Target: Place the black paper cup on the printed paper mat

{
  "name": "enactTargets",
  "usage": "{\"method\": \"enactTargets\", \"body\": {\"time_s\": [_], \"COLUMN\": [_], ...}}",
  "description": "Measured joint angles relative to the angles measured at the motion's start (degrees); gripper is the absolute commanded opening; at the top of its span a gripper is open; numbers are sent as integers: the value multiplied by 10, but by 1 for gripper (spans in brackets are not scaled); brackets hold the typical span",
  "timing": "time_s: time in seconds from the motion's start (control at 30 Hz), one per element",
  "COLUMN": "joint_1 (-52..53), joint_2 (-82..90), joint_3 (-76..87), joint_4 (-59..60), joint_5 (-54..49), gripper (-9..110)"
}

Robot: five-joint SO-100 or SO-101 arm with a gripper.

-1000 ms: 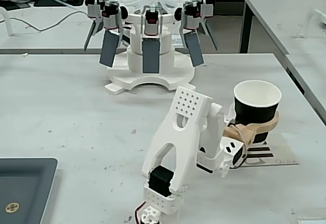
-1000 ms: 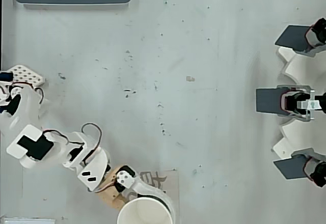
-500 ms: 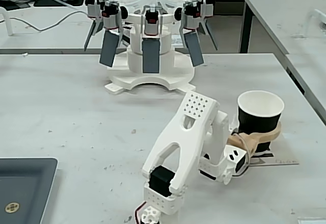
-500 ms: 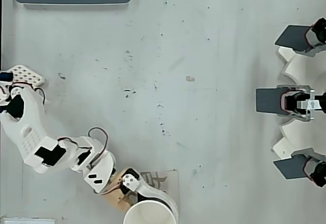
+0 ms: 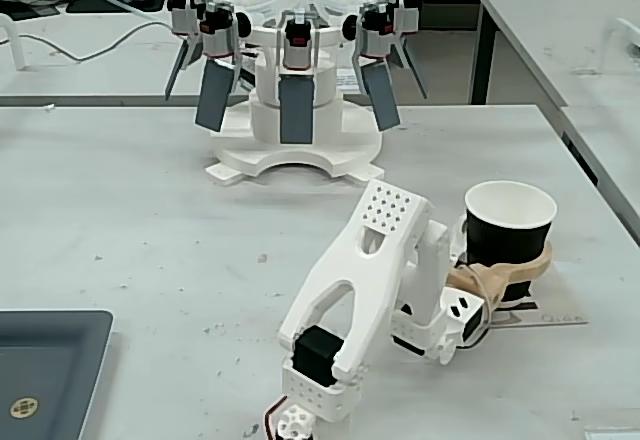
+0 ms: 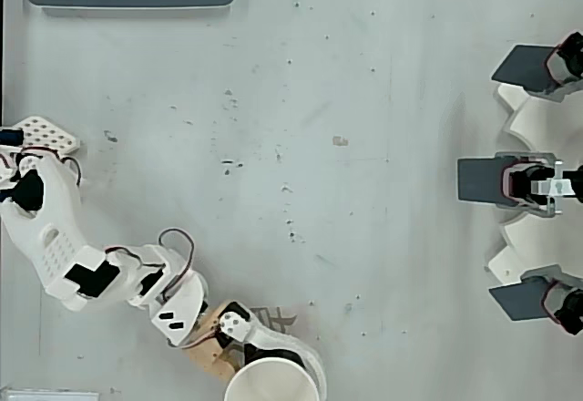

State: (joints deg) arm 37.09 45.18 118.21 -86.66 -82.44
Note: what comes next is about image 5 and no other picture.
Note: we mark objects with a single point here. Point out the white curved bracket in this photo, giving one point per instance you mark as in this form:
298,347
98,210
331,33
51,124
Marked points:
17,45

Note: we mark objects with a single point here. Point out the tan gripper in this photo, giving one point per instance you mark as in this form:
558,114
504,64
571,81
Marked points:
520,268

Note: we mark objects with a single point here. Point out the small paper label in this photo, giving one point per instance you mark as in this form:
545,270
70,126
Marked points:
348,80

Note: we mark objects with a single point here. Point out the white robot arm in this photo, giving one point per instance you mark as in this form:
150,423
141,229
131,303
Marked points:
350,270

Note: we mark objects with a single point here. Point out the grey plastic tray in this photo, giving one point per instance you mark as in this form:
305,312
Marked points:
55,355

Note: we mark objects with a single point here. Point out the dark grey dispenser plate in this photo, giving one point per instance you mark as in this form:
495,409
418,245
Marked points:
178,66
212,95
413,67
296,110
382,97

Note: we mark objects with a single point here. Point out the black paper cup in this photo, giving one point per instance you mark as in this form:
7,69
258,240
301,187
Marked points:
505,237

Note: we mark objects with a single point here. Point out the printed paper mat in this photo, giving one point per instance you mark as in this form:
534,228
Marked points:
560,319

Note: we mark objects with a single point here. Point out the white box corner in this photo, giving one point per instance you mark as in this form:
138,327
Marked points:
615,435

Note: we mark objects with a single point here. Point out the white dispenser carousel stand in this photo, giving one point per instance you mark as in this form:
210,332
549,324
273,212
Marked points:
295,160

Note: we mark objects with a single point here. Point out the white side table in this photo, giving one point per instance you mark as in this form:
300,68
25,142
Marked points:
615,160
550,25

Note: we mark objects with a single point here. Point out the long white workbench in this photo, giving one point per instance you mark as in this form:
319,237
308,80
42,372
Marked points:
100,80

